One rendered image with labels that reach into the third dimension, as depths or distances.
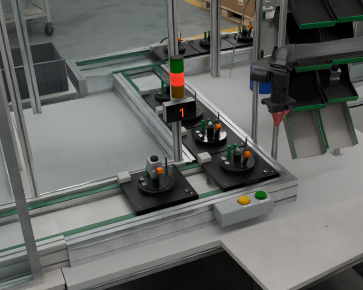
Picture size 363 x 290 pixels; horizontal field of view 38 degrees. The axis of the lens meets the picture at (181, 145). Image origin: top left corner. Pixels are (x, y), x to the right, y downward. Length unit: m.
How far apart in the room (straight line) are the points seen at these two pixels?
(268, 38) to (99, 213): 1.39
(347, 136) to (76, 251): 1.17
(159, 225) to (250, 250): 0.33
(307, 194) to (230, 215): 0.41
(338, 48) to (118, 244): 0.97
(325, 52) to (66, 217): 1.07
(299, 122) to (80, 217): 0.94
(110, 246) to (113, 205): 0.22
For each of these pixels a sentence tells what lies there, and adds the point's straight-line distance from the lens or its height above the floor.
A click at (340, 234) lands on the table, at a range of 1.99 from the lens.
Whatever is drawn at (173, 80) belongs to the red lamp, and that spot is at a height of 1.33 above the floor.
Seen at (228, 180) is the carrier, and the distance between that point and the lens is 2.01.
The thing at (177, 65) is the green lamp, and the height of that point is 1.39.
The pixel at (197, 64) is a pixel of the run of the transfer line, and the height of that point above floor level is 0.92.
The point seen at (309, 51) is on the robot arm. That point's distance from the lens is 1.75.
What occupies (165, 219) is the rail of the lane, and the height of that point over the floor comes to 0.95.
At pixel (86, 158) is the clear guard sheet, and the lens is 2.02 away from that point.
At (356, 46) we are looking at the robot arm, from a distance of 1.72.
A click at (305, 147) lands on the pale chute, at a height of 1.02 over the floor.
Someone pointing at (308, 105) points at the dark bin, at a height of 1.20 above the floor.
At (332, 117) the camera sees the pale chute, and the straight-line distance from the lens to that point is 2.26.
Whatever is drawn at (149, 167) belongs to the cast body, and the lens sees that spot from 1.94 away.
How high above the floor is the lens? 2.09
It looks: 30 degrees down
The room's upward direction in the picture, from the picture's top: 2 degrees counter-clockwise
